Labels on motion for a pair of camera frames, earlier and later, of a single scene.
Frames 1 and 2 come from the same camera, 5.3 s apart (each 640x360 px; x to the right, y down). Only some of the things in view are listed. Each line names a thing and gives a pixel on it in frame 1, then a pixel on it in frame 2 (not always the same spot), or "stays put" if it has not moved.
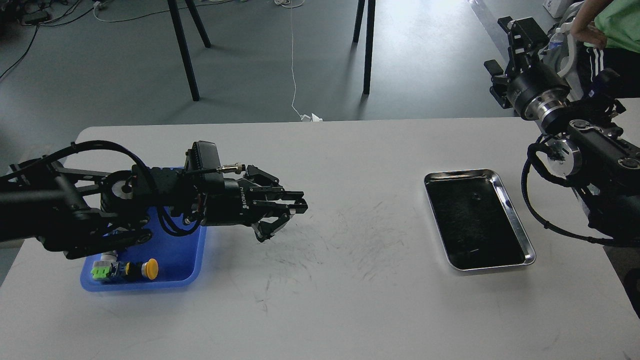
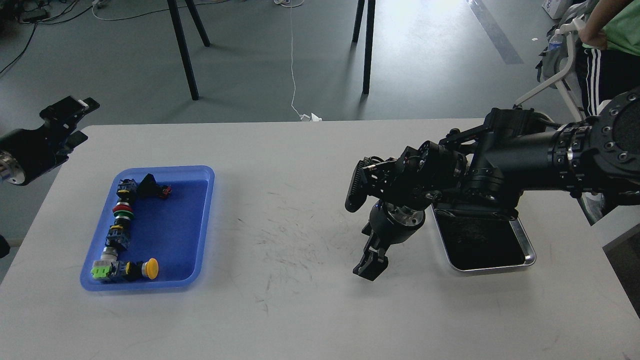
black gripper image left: x=230 y=202 to x=36 y=151
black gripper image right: x=536 y=94 to x=388 y=224
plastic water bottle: x=556 y=40 stays put
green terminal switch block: x=108 y=266 stays put
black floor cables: x=13 y=13 stays put
